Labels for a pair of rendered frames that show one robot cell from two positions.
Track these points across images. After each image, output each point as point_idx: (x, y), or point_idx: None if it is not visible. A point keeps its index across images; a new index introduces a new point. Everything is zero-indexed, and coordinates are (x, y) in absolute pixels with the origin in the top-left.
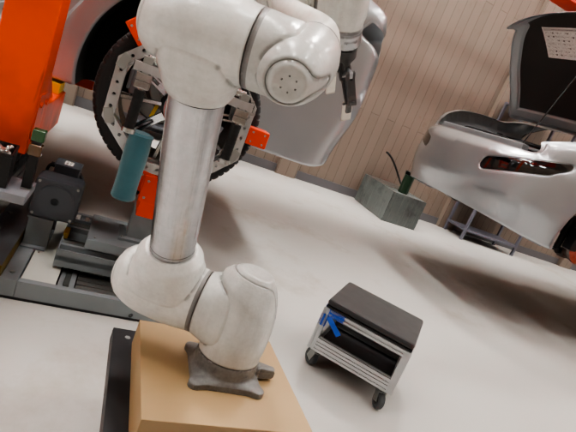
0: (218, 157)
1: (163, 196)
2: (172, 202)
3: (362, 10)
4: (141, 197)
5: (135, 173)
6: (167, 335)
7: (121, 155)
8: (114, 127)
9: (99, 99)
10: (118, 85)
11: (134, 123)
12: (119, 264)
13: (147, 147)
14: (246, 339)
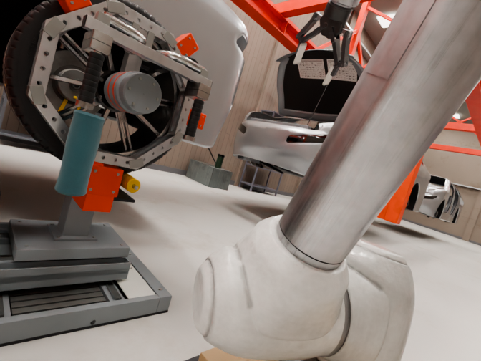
0: (160, 140)
1: (391, 149)
2: (408, 158)
3: None
4: (87, 190)
5: (88, 161)
6: (248, 360)
7: (53, 145)
8: (47, 109)
9: (16, 77)
10: (49, 57)
11: (93, 97)
12: (226, 293)
13: (100, 129)
14: (406, 341)
